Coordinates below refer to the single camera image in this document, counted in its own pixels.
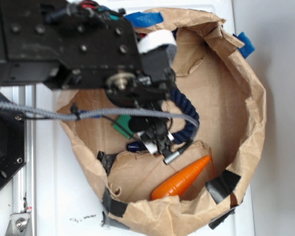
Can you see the blue masking tape strip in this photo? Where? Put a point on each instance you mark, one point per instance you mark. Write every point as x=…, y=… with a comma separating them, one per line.
x=248, y=47

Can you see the blue tape piece top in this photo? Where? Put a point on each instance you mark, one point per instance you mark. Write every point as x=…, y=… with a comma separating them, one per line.
x=144, y=20

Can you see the black tape patch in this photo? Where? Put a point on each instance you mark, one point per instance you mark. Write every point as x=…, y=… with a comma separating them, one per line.
x=222, y=186

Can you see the green rectangular block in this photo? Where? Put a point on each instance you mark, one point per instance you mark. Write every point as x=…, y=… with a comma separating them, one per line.
x=122, y=126

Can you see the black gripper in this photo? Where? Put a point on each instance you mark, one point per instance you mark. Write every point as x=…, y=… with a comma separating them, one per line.
x=81, y=45

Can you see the orange plastic carrot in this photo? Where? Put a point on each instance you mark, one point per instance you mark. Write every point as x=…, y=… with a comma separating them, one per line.
x=177, y=184

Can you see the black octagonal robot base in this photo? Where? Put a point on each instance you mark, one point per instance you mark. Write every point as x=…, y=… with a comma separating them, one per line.
x=12, y=132

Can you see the aluminium extrusion rail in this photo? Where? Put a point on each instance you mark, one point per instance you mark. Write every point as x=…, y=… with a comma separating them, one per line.
x=23, y=218

